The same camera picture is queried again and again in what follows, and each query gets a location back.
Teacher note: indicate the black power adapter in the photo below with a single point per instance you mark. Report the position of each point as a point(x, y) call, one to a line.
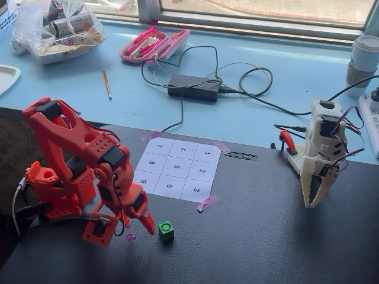
point(192, 87)

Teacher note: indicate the red wrist camera mount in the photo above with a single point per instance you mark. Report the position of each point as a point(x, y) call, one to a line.
point(89, 233)

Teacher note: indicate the foil food tray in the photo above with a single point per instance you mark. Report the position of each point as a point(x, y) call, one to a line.
point(59, 56)

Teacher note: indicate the pink highlighter pen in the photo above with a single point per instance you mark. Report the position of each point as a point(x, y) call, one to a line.
point(145, 34)

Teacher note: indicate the white plate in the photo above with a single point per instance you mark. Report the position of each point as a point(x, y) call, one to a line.
point(7, 77)

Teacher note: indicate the clear plastic bag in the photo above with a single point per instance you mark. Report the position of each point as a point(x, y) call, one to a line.
point(26, 32)

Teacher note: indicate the green cube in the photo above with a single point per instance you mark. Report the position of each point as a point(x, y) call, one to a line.
point(165, 233)

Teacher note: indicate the pink tape strip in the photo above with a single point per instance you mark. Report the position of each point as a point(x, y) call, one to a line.
point(208, 201)
point(149, 137)
point(220, 145)

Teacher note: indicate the pink pencil case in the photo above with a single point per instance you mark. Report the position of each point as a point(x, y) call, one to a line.
point(177, 41)

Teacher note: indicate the small crumpled pink tape mark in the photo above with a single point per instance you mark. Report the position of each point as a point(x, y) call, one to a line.
point(130, 236)

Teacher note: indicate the white paper coffee cup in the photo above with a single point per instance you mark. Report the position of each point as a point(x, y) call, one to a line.
point(364, 56)

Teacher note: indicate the black plug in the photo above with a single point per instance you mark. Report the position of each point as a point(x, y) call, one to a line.
point(375, 94)

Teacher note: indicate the blue and white box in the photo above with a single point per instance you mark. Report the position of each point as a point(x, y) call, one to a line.
point(7, 20)

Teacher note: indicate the red robot arm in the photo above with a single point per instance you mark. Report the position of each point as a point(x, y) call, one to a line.
point(59, 127)

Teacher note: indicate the pink green-tipped pen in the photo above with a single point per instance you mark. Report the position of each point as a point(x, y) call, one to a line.
point(145, 45)

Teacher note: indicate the grey window frame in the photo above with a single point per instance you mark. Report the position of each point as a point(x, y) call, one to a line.
point(237, 22)

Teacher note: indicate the orange pencil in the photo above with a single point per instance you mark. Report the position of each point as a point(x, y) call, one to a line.
point(106, 84)

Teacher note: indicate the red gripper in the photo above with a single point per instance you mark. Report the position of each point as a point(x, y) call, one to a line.
point(137, 204)

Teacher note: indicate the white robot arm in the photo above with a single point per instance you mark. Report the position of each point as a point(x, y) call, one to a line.
point(315, 130)

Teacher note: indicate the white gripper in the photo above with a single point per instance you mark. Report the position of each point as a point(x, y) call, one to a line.
point(320, 181)

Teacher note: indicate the dark floral patterned fabric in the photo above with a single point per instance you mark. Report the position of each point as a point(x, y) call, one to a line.
point(12, 142)

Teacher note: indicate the white power strip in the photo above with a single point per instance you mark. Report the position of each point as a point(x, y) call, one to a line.
point(371, 124)

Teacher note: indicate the white numbered grid paper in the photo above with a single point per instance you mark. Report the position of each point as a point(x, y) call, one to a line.
point(177, 177)

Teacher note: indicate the silver drink can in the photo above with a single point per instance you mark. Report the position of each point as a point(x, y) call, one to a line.
point(71, 23)

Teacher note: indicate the black table clamp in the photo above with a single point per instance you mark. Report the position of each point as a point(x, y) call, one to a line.
point(29, 210)

